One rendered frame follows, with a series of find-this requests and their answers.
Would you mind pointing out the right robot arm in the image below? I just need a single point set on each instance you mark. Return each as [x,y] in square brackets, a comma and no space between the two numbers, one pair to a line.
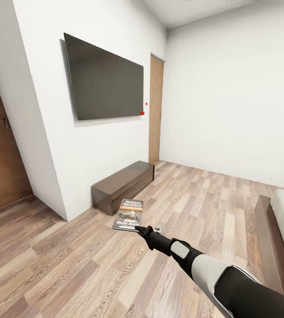
[234,291]

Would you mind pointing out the bench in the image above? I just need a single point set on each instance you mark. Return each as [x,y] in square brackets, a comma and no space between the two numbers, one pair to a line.
[124,184]

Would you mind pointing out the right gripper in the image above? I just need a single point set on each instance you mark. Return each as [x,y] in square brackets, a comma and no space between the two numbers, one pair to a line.
[152,238]

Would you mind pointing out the wall mounted tv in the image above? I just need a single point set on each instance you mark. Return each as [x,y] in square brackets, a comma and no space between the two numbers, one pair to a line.
[105,85]

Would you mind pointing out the hardback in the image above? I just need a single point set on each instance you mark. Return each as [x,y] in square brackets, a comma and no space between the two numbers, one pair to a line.
[129,215]

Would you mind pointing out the bed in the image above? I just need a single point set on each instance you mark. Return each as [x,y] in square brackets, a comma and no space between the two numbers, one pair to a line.
[269,216]

